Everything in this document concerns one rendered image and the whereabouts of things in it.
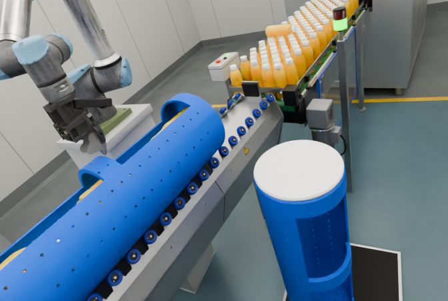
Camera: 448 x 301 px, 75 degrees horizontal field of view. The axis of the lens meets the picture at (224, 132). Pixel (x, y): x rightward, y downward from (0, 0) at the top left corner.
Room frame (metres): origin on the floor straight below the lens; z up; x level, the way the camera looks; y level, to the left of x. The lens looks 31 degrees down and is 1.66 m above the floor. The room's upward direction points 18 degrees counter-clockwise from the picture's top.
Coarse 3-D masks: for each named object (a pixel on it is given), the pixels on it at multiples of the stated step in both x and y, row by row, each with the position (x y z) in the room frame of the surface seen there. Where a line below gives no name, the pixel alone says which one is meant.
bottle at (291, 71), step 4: (288, 64) 1.42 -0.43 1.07; (292, 64) 1.42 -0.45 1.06; (288, 68) 1.41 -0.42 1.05; (292, 68) 1.40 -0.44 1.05; (296, 68) 1.41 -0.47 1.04; (288, 72) 1.41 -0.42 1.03; (292, 72) 1.40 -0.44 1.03; (296, 72) 1.40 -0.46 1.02; (288, 76) 1.41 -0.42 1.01; (292, 76) 1.40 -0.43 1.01; (296, 76) 1.40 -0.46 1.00; (288, 80) 1.41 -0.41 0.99; (292, 80) 1.40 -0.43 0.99; (296, 80) 1.40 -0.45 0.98; (292, 84) 1.40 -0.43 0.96
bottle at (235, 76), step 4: (232, 72) 1.59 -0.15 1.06; (236, 72) 1.58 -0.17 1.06; (240, 72) 1.60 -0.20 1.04; (232, 76) 1.58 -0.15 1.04; (236, 76) 1.57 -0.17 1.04; (240, 76) 1.58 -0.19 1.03; (232, 80) 1.58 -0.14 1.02; (236, 80) 1.57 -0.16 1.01; (240, 80) 1.57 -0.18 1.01; (232, 84) 1.59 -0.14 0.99; (236, 84) 1.57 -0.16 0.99; (240, 84) 1.57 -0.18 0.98; (236, 92) 1.58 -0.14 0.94; (240, 92) 1.57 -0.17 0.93
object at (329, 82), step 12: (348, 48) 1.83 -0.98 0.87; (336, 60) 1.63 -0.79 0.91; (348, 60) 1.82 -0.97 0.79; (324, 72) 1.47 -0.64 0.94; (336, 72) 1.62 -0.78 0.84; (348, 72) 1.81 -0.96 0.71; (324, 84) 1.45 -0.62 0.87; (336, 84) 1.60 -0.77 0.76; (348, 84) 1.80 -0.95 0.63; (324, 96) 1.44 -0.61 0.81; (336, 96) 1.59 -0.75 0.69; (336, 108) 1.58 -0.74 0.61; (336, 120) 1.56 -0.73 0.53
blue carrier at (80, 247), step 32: (192, 96) 1.04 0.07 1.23; (160, 128) 1.11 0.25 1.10; (192, 128) 0.90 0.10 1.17; (224, 128) 0.98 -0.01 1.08; (96, 160) 0.78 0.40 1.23; (128, 160) 0.76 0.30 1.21; (160, 160) 0.77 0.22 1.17; (192, 160) 0.83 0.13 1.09; (96, 192) 0.66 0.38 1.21; (128, 192) 0.67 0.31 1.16; (160, 192) 0.71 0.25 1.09; (64, 224) 0.57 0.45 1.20; (96, 224) 0.58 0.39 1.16; (128, 224) 0.62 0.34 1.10; (0, 256) 0.63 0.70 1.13; (32, 256) 0.50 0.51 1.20; (64, 256) 0.51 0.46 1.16; (96, 256) 0.54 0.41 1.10; (0, 288) 0.45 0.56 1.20; (32, 288) 0.45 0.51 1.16; (64, 288) 0.47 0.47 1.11
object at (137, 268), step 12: (252, 132) 1.14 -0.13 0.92; (240, 144) 1.07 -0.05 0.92; (228, 156) 1.01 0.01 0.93; (216, 168) 0.95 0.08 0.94; (204, 192) 0.85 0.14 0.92; (192, 204) 0.81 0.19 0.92; (180, 216) 0.76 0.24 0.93; (168, 228) 0.72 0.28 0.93; (156, 240) 0.68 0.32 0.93; (156, 252) 0.65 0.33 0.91; (132, 264) 0.61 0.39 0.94; (144, 264) 0.62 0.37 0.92; (132, 276) 0.59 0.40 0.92; (120, 288) 0.56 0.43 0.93; (108, 300) 0.53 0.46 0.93
